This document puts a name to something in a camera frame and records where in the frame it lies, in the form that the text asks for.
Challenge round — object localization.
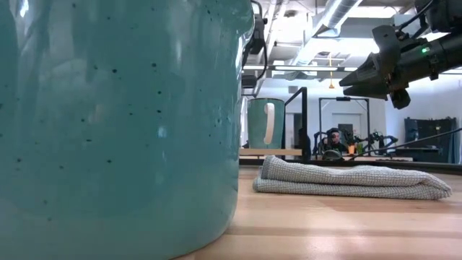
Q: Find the black metal table frame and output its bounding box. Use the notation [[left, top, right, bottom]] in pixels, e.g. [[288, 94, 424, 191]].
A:
[[238, 157, 462, 176]]

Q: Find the wooden background work table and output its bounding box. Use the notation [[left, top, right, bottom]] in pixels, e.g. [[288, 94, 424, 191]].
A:
[[310, 154, 414, 163]]

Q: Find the yellow hanging cord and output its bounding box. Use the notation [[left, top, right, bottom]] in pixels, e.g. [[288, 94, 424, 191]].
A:
[[327, 52, 336, 90]]

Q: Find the person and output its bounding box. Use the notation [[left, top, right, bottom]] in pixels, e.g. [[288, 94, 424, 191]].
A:
[[321, 127, 349, 155]]

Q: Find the black background rack frame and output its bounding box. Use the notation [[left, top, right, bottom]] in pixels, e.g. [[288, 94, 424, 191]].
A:
[[318, 96, 372, 145]]

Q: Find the tall pale teal mug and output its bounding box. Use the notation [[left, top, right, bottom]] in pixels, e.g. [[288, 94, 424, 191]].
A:
[[246, 97, 286, 150]]

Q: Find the folded grey cloth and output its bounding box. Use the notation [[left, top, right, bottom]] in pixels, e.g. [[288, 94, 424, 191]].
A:
[[252, 155, 453, 201]]

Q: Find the long ceiling light bar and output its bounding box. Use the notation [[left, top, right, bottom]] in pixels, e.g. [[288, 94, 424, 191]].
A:
[[242, 64, 359, 72]]

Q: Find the wide speckled teal mug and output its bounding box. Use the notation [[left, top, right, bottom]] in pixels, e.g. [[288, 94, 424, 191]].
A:
[[0, 0, 256, 260]]

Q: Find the silver ventilation duct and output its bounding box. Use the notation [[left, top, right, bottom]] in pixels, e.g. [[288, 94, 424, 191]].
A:
[[312, 0, 364, 38]]

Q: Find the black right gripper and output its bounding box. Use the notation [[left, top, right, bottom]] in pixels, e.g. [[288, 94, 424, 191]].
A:
[[339, 24, 452, 110]]

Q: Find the black cabinet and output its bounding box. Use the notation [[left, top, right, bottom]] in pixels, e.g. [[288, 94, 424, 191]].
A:
[[404, 117, 458, 164]]

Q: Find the black arched cable loop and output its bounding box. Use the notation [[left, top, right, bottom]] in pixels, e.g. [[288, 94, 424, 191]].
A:
[[321, 149, 344, 161]]

